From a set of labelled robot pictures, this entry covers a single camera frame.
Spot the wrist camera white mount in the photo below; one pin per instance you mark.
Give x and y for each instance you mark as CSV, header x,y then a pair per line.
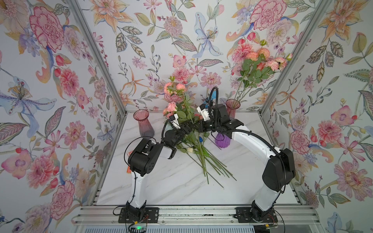
x,y
204,112
174,121

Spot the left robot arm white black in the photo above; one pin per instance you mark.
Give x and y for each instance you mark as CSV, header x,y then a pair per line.
x,y
143,159

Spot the purple blue glass vase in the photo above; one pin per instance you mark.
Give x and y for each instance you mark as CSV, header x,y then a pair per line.
x,y
222,141

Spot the pink spray rose stem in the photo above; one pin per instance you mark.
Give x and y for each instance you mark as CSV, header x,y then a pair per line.
x,y
179,102

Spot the red glass vase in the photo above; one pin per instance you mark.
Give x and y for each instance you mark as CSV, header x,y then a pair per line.
x,y
232,106

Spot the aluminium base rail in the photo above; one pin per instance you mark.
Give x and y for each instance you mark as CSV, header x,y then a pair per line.
x,y
198,219

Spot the blue microphone on black stand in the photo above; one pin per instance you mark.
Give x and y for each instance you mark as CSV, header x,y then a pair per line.
x,y
211,98

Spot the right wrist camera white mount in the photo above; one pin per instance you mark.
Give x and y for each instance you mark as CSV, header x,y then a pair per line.
x,y
204,112

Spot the smoky pink glass vase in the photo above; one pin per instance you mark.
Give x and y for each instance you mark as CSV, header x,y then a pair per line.
x,y
145,127

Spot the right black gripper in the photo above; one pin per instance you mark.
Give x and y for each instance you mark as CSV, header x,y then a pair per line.
x,y
202,125

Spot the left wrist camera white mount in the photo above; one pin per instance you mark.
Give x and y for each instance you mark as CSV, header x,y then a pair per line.
x,y
174,121

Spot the single red pink rose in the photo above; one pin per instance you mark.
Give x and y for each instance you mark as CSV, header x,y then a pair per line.
x,y
250,77

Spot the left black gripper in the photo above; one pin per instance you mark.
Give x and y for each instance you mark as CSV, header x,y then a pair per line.
x,y
185,130

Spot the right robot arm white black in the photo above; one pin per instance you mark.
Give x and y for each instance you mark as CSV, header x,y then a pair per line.
x,y
279,167

